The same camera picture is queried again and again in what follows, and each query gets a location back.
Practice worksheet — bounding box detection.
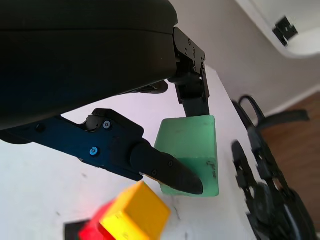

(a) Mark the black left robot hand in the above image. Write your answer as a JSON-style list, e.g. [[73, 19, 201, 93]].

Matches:
[[0, 0, 211, 196]]

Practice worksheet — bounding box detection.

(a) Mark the black bracket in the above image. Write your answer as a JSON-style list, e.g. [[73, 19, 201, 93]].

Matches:
[[272, 15, 299, 48]]

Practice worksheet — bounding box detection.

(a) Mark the red block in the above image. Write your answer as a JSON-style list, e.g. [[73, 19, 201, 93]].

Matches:
[[77, 201, 114, 240]]

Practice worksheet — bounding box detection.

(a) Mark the white rounded table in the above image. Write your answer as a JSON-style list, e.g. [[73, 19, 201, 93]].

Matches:
[[234, 0, 320, 60]]

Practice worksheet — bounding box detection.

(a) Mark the black tape marker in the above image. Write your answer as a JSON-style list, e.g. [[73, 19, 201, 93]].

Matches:
[[64, 219, 92, 240]]

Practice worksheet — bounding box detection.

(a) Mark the yellow block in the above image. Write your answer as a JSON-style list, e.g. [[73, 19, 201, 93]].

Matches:
[[99, 181, 172, 240]]

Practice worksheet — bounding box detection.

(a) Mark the black office chair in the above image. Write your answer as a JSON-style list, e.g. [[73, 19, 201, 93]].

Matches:
[[232, 94, 310, 141]]

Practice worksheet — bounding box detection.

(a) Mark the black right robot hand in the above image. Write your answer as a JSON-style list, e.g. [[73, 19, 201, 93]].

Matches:
[[231, 122, 317, 240]]

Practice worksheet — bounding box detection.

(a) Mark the green block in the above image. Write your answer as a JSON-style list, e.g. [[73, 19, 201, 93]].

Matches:
[[153, 114, 221, 199]]

